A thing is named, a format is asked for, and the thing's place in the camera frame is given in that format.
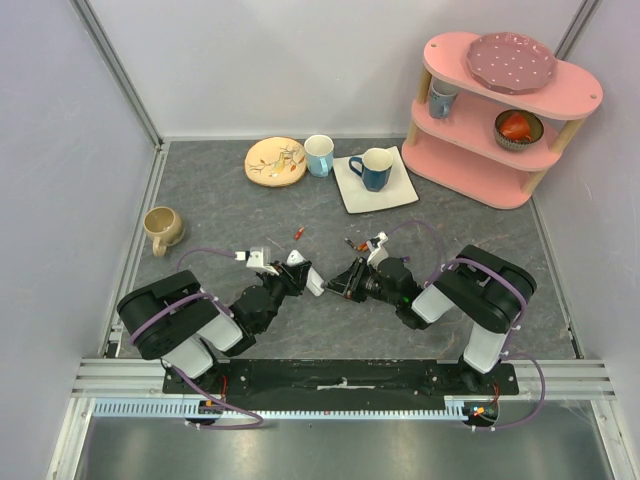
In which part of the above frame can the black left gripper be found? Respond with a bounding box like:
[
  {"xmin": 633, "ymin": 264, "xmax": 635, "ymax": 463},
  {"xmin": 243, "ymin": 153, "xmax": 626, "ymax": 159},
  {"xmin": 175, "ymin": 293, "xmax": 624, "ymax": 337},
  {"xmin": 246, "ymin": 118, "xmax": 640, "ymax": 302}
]
[{"xmin": 258, "ymin": 260, "xmax": 313, "ymax": 332}]

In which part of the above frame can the white remote control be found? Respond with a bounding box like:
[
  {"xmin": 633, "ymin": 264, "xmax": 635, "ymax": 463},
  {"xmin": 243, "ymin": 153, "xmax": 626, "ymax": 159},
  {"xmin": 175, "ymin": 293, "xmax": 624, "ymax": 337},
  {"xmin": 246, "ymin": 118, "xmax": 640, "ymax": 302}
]
[{"xmin": 286, "ymin": 249, "xmax": 325, "ymax": 297}]

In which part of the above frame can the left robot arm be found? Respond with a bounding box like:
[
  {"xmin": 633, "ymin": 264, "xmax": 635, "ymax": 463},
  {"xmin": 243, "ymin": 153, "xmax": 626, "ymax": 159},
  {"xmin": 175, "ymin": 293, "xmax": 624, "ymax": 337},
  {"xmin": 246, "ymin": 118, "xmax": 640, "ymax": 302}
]
[{"xmin": 116, "ymin": 250, "xmax": 324, "ymax": 393}]

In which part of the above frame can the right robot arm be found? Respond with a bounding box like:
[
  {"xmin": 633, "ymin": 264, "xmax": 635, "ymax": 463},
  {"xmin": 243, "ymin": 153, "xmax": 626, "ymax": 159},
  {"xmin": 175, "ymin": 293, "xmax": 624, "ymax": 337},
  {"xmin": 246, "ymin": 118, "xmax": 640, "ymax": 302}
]
[{"xmin": 324, "ymin": 245, "xmax": 537, "ymax": 394}]

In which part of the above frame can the black battery with orange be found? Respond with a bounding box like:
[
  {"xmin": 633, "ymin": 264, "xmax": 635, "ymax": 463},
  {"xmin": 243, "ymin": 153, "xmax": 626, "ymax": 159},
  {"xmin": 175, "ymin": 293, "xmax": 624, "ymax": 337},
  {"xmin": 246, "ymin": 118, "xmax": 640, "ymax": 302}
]
[{"xmin": 344, "ymin": 238, "xmax": 357, "ymax": 250}]

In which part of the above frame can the white square plate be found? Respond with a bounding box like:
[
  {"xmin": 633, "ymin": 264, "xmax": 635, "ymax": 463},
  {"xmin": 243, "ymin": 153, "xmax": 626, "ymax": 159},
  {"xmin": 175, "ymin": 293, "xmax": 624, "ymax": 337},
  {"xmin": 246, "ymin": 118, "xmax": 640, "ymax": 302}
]
[{"xmin": 333, "ymin": 147, "xmax": 419, "ymax": 214}]

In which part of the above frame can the beige floral plate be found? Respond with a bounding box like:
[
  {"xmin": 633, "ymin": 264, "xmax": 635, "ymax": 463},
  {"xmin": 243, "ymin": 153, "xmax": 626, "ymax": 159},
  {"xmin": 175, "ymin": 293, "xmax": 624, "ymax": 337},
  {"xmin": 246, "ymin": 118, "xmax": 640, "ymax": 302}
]
[{"xmin": 244, "ymin": 137, "xmax": 307, "ymax": 187}]

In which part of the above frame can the dark blue mug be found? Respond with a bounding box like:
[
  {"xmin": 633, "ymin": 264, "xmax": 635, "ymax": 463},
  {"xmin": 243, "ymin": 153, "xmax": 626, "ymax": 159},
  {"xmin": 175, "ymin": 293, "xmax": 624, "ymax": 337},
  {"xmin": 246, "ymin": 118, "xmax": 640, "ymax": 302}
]
[{"xmin": 349, "ymin": 148, "xmax": 394, "ymax": 192}]

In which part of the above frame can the light blue mug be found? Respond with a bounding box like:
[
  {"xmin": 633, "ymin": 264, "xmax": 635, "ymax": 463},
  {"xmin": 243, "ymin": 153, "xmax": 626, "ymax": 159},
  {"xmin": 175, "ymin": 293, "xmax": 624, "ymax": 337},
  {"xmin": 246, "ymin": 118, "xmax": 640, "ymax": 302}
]
[{"xmin": 304, "ymin": 134, "xmax": 334, "ymax": 178}]

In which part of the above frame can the beige mug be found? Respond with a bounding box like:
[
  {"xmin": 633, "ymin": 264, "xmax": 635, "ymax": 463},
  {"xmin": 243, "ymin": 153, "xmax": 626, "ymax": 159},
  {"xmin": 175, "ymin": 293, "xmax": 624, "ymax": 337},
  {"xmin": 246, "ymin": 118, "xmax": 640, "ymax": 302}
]
[{"xmin": 143, "ymin": 206, "xmax": 185, "ymax": 257}]

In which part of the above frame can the pink three-tier shelf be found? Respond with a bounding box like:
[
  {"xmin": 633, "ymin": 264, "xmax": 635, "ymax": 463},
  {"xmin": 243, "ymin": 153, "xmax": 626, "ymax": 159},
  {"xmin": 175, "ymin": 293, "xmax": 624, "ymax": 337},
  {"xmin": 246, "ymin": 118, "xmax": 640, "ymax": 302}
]
[{"xmin": 402, "ymin": 32, "xmax": 603, "ymax": 209}]

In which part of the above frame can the blue grey mug on shelf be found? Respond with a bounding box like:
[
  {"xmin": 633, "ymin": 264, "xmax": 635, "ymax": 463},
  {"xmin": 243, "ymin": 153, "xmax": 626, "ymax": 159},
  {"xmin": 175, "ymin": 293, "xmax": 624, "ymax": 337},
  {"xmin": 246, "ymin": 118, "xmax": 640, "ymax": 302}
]
[{"xmin": 428, "ymin": 79, "xmax": 459, "ymax": 119}]

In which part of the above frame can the dark patterned bowl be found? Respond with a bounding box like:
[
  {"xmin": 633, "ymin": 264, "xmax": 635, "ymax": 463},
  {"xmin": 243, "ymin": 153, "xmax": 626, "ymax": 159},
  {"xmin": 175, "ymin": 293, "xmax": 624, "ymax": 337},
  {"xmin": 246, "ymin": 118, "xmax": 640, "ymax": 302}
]
[{"xmin": 494, "ymin": 109, "xmax": 545, "ymax": 152}]

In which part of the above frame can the red cup in bowl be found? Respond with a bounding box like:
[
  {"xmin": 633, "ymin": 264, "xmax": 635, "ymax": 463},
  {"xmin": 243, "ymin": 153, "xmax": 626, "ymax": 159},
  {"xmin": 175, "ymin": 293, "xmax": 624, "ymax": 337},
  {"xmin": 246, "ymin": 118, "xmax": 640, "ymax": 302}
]
[{"xmin": 499, "ymin": 112, "xmax": 532, "ymax": 142}]

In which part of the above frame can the purple dotted plate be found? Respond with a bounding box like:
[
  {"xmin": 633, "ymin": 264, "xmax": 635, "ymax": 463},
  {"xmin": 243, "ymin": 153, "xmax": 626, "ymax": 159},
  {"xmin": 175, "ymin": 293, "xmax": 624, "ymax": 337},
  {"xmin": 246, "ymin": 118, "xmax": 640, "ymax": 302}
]
[{"xmin": 466, "ymin": 32, "xmax": 557, "ymax": 95}]

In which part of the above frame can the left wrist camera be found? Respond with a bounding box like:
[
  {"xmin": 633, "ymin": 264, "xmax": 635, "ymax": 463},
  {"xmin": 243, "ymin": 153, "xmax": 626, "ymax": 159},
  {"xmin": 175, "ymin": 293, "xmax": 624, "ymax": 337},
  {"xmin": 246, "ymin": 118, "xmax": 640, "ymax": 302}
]
[{"xmin": 246, "ymin": 246, "xmax": 279, "ymax": 276}]

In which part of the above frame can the aluminium frame rail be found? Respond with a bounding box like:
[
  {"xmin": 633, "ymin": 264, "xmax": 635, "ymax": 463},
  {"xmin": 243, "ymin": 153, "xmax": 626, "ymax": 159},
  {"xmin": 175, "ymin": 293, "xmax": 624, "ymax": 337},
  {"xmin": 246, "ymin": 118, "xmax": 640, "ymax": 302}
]
[{"xmin": 69, "ymin": 0, "xmax": 166, "ymax": 151}]

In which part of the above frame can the slotted cable duct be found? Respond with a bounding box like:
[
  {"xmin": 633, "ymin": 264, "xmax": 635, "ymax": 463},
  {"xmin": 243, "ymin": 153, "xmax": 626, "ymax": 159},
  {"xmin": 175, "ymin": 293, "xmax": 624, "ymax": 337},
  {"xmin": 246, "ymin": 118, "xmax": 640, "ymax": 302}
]
[{"xmin": 92, "ymin": 397, "xmax": 498, "ymax": 421}]

